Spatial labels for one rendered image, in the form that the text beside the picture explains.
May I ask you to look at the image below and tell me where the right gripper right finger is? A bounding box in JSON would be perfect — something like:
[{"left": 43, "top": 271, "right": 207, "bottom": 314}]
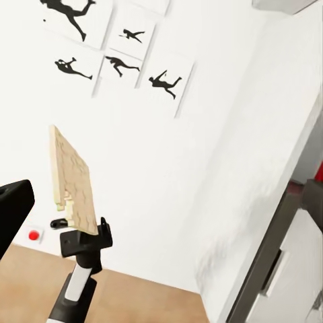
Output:
[{"left": 301, "top": 179, "right": 323, "bottom": 233}]

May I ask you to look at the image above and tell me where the jigsaw puzzle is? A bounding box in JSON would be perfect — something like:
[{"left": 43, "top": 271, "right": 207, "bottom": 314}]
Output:
[{"left": 49, "top": 124, "right": 98, "bottom": 235}]

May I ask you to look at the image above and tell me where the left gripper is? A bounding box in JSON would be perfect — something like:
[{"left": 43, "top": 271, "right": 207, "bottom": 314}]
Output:
[{"left": 60, "top": 217, "right": 114, "bottom": 263}]

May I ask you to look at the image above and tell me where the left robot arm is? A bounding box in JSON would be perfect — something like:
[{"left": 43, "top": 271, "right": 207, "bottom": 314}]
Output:
[{"left": 46, "top": 217, "right": 114, "bottom": 323}]

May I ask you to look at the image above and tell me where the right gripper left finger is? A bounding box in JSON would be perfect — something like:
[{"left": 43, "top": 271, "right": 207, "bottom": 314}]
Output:
[{"left": 0, "top": 179, "right": 35, "bottom": 260}]

